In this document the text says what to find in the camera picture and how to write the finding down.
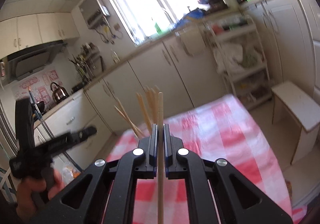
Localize wall gas water heater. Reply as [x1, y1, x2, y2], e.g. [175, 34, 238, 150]
[79, 0, 110, 29]

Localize blue handled mop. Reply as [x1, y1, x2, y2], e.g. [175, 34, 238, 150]
[28, 87, 83, 173]

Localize wooden chopstick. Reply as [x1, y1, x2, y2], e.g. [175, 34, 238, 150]
[136, 93, 152, 134]
[150, 86, 159, 123]
[144, 86, 153, 122]
[146, 87, 158, 123]
[157, 92, 164, 224]
[114, 97, 144, 139]
[114, 106, 144, 139]

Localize kitchen faucet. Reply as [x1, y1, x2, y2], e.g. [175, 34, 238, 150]
[162, 8, 175, 26]

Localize green dish soap bottle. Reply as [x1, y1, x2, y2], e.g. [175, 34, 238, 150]
[155, 23, 162, 35]

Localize black range hood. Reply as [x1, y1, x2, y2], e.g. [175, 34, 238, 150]
[3, 40, 67, 83]

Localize white hanging cutting board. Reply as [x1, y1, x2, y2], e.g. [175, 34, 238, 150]
[179, 28, 206, 56]

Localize white rolling storage cart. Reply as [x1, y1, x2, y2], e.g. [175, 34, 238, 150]
[205, 15, 271, 110]

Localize blue bag on counter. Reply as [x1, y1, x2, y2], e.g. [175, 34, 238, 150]
[175, 8, 207, 28]

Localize black wok on stove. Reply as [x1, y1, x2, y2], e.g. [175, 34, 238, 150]
[36, 101, 45, 115]

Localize bag of oranges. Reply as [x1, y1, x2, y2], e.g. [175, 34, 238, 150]
[61, 165, 80, 185]

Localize small white stool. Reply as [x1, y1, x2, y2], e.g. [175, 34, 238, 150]
[271, 81, 319, 165]

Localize copper kettle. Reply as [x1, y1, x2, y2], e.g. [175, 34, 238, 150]
[50, 82, 69, 104]

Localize utensil rack with knives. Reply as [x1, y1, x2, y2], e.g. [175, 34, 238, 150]
[69, 42, 105, 83]

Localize red checkered tablecloth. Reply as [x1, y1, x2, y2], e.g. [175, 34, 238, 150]
[101, 94, 293, 224]

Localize white plastic bag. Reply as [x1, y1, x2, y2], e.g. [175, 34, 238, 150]
[213, 43, 245, 74]

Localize person's left hand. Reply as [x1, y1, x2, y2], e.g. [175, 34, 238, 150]
[15, 170, 63, 223]

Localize clear plastic bottle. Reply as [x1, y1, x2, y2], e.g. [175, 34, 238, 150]
[111, 49, 120, 64]

